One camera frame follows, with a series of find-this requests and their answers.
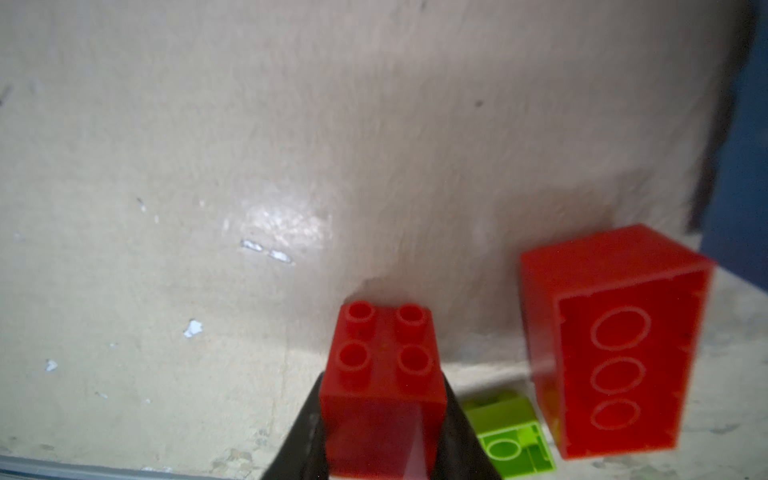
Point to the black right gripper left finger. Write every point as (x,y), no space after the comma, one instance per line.
(302,455)

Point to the green lego plate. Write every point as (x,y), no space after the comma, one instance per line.
(510,434)

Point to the small red brick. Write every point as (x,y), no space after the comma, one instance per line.
(383,399)

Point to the red lego brick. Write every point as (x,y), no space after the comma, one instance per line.
(612,322)

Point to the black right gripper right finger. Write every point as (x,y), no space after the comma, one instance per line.
(459,453)

